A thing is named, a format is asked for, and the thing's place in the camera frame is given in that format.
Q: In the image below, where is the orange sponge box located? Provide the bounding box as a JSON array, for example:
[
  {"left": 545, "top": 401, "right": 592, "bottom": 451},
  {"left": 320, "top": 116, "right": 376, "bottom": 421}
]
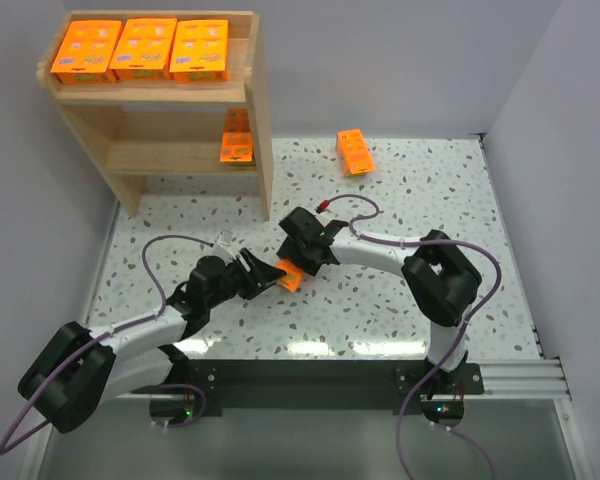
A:
[
  {"left": 220, "top": 108, "right": 254, "bottom": 164},
  {"left": 50, "top": 20, "right": 122, "bottom": 85},
  {"left": 110, "top": 18, "right": 177, "bottom": 81},
  {"left": 336, "top": 129, "right": 375, "bottom": 176},
  {"left": 169, "top": 19, "right": 229, "bottom": 83},
  {"left": 276, "top": 259, "right": 304, "bottom": 292}
]

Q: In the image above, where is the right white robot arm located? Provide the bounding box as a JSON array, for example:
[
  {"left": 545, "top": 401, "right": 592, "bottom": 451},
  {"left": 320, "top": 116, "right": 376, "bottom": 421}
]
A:
[{"left": 278, "top": 207, "right": 482, "bottom": 373}]

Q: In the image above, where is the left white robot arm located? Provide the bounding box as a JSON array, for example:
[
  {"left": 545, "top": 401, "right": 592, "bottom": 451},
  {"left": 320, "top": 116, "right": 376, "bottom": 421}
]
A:
[{"left": 17, "top": 248, "right": 286, "bottom": 433}]

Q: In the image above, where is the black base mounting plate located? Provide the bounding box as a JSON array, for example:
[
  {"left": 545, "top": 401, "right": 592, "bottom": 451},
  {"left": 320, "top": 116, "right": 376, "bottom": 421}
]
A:
[{"left": 129, "top": 358, "right": 484, "bottom": 419}]

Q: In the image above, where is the aluminium rail frame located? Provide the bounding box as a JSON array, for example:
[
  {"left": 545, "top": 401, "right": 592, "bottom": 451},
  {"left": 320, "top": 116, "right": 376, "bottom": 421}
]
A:
[{"left": 17, "top": 133, "right": 594, "bottom": 480}]

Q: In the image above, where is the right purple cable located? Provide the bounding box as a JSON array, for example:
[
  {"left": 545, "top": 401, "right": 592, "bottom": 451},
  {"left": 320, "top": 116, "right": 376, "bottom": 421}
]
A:
[{"left": 315, "top": 194, "right": 504, "bottom": 480}]

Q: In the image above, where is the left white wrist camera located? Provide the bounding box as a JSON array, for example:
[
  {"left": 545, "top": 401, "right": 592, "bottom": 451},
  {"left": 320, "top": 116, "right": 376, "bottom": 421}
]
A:
[{"left": 212, "top": 230, "right": 235, "bottom": 263}]

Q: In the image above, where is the wooden two-tier shelf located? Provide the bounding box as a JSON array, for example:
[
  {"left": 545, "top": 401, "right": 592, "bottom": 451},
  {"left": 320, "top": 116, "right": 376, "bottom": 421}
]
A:
[{"left": 36, "top": 10, "right": 274, "bottom": 219}]

